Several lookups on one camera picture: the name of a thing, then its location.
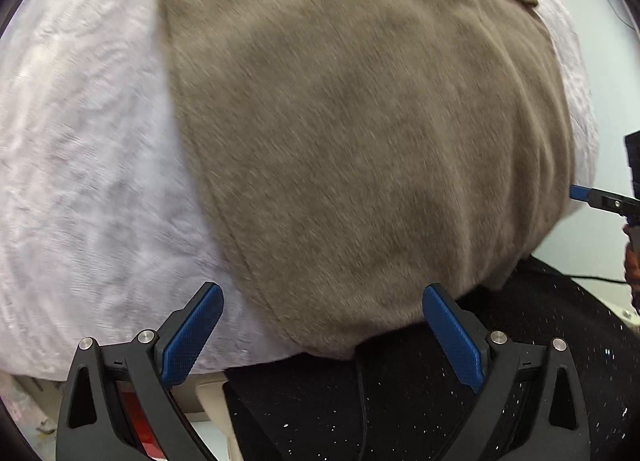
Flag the lavender embossed fleece blanket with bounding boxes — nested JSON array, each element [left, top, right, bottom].
[[1, 0, 598, 380]]

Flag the black speckled trousers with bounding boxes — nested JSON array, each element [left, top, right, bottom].
[[224, 259, 639, 460]]

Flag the brown knit sweater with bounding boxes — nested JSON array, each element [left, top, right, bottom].
[[158, 0, 575, 357]]

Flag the person's right hand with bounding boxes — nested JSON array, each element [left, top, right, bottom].
[[623, 225, 640, 311]]

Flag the thin black cable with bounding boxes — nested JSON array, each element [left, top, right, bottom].
[[564, 272, 633, 286]]

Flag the red box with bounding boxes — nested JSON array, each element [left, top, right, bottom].
[[117, 381, 166, 460]]

